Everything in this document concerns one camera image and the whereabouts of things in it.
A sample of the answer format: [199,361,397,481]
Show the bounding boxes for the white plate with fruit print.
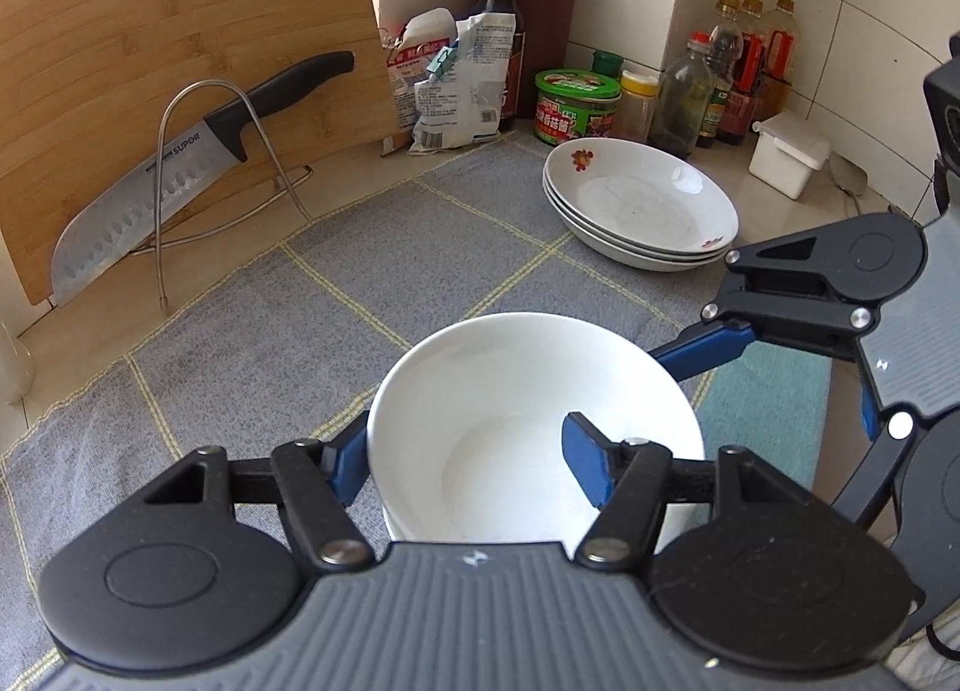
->
[542,140,740,259]
[544,177,736,266]
[547,188,732,274]

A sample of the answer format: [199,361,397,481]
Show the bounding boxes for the grey checked counter mat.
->
[0,136,751,669]

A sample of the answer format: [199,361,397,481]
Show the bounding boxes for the dark red knife block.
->
[514,0,582,88]

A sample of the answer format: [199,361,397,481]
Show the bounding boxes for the black handled kitchen knife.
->
[51,50,356,307]

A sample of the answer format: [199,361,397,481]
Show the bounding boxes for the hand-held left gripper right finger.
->
[562,412,807,573]

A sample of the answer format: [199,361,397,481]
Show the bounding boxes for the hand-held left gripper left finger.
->
[142,410,376,572]

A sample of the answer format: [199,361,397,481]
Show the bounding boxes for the white bowl with pink flowers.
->
[366,312,706,561]

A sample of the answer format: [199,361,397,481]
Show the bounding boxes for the metal wire knife rack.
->
[154,80,314,311]

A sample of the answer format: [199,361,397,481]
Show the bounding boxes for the white seasoning box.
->
[748,111,833,199]

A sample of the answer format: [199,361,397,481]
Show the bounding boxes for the orange and white food bag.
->
[381,8,458,156]

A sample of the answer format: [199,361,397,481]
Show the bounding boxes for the yellow lid spice bottle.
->
[619,68,661,143]

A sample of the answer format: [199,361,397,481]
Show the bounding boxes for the bamboo cutting board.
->
[0,0,391,306]

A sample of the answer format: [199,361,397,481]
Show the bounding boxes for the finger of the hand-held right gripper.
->
[829,387,912,534]
[649,226,875,381]

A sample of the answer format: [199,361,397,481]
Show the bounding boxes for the teal cloth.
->
[690,342,833,493]

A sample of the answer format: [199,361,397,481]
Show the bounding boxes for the glass bottle with dark contents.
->
[649,31,715,158]

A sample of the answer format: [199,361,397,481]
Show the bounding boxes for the white printed food bag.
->
[409,12,518,156]

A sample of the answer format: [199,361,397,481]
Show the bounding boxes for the green lid sauce jar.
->
[531,68,623,146]

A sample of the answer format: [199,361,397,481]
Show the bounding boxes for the dark soy sauce bottle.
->
[697,0,745,148]

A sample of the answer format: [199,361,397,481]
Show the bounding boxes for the red label sauce bottle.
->
[731,0,770,141]

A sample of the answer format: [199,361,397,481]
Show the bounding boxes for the amber oil bottle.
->
[761,0,797,115]

